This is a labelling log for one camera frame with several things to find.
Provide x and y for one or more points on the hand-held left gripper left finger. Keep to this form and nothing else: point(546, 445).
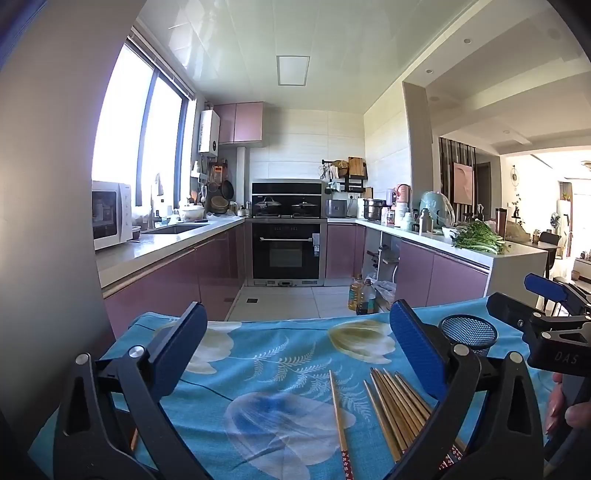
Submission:
point(184, 341)

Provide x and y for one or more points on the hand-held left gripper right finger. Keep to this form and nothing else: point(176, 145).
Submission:
point(415, 341)

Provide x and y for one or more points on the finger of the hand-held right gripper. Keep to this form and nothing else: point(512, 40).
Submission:
point(510, 311)
point(545, 282)

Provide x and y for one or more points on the black mesh chopstick holder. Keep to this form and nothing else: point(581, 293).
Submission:
point(468, 331)

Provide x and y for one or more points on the bundle of wooden chopsticks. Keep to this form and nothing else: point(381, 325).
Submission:
point(392, 410)

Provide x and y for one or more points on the patterned-end wooden chopstick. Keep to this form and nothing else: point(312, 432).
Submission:
point(339, 415)

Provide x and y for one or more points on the person's right hand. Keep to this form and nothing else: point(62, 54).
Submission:
point(553, 406)

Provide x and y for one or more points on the black chair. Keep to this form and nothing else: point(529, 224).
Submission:
point(549, 239)

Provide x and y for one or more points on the clear plastic bag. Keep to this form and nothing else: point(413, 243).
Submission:
point(385, 290)

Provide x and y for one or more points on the dark sauce bottle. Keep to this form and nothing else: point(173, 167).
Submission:
point(368, 300)

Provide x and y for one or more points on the purple kitchen cabinet run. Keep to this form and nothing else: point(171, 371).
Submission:
point(452, 274)
point(175, 277)

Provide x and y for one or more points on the blue floral tablecloth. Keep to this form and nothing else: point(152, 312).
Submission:
point(258, 350)

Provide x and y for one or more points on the dark tumbler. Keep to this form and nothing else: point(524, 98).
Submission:
point(501, 220)

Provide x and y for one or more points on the yellow cooking oil bottle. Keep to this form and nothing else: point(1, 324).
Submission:
point(354, 295)

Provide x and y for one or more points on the bunch of leafy greens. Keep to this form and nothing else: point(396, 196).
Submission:
point(480, 239)

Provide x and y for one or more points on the steel kitchen sink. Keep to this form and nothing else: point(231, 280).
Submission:
point(175, 228)

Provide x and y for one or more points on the steel thermos flask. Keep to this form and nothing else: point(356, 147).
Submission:
point(425, 222)

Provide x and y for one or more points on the white ceramic casserole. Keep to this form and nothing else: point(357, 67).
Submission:
point(191, 213)

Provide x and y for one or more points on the pale green air fryer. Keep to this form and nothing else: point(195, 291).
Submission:
point(436, 205)

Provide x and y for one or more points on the black integrated stove oven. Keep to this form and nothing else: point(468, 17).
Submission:
point(286, 251)

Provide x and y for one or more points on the stainless steel pot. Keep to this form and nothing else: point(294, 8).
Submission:
point(373, 208)

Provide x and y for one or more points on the steel kitchen faucet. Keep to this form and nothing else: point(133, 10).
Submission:
point(158, 198)

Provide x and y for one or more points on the dark slatted wood partition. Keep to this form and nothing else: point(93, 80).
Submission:
point(445, 175)

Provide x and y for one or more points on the white microwave oven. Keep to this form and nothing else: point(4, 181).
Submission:
point(111, 214)

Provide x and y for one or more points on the pink electric kettle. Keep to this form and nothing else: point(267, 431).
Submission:
point(400, 194)

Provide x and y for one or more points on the silver toaster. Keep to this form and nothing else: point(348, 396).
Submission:
point(337, 208)

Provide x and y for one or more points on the glass pot lid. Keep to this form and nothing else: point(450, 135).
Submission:
point(304, 203)
point(268, 203)

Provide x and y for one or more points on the wooden cutting board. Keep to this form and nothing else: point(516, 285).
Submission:
point(356, 167)

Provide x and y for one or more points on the grey refrigerator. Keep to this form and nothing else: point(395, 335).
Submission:
point(46, 184)

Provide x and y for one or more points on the kitchen window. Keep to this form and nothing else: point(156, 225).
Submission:
point(134, 124)

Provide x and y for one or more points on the square ceiling light panel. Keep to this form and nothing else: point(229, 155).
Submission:
point(292, 70)

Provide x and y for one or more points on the wall clock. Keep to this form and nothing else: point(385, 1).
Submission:
point(516, 174)

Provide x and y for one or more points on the pink wall painting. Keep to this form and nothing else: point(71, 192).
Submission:
point(463, 182)

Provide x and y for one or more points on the wall rack with pans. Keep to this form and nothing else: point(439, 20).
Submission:
point(219, 187)

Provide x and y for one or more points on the black wall shelf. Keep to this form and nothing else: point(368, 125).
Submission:
point(351, 184)

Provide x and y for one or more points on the white wall water heater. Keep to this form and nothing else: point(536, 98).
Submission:
point(208, 131)

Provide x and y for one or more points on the pink upper wall cabinet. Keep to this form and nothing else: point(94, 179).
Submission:
point(240, 123)

